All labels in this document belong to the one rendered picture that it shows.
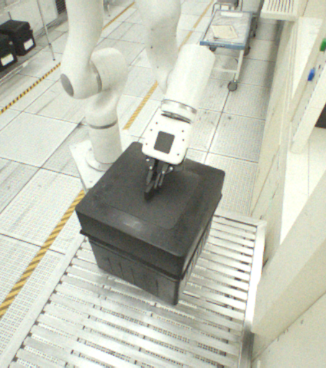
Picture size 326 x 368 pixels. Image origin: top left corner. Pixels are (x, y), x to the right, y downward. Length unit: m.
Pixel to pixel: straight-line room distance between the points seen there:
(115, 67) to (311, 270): 0.82
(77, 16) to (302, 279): 0.82
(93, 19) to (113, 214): 0.54
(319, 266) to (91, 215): 0.46
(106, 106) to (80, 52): 0.21
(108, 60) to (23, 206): 1.44
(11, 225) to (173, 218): 1.62
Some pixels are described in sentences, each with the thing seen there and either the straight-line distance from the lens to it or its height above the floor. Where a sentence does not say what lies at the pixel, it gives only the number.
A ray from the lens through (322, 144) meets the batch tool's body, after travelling 1.30.
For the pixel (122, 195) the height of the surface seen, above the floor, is 1.06.
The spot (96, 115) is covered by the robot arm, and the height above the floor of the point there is 1.00.
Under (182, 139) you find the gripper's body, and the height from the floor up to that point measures 1.18.
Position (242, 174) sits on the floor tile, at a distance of 2.32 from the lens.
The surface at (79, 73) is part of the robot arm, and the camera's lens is 0.97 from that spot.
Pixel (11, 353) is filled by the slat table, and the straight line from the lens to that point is 0.94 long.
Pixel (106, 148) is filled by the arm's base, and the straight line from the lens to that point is 1.16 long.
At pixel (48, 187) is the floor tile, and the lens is 2.29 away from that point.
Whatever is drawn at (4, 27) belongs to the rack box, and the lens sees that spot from 3.76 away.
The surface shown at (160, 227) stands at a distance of 0.65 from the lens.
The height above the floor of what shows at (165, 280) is 0.90.
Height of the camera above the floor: 1.60
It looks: 49 degrees down
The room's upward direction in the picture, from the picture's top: straight up
